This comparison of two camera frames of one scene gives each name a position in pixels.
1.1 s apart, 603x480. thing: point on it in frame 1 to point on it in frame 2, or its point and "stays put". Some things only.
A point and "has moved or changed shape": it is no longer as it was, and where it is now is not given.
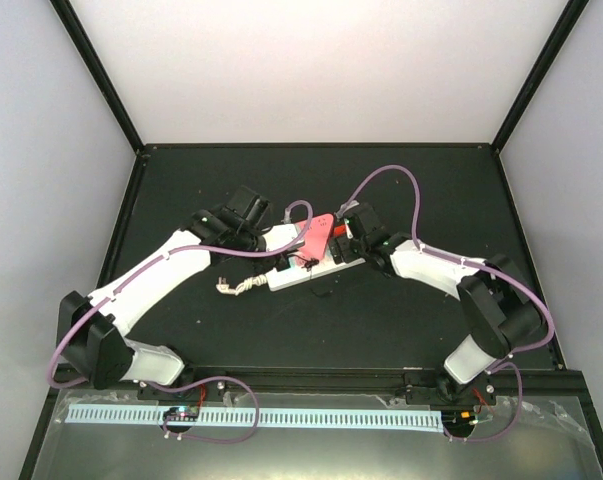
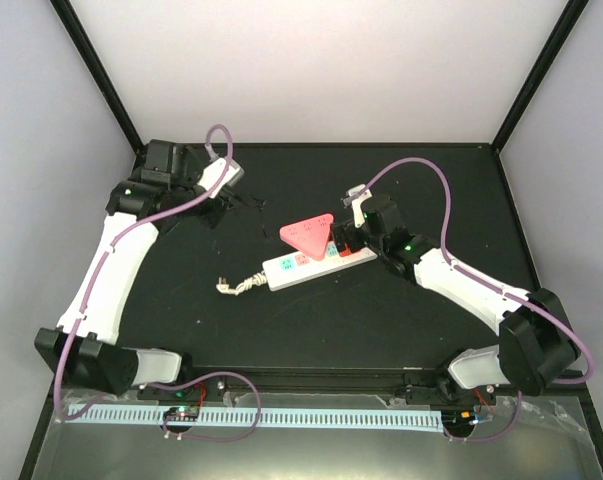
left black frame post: x=100 y=74 stays put
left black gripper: x=273 y=261 to x=212 y=217
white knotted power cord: x=245 y=284 stays put
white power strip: x=297 y=273 stays put
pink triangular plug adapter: x=318 y=236 stays put
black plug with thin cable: x=309 y=262 has moved or changed shape
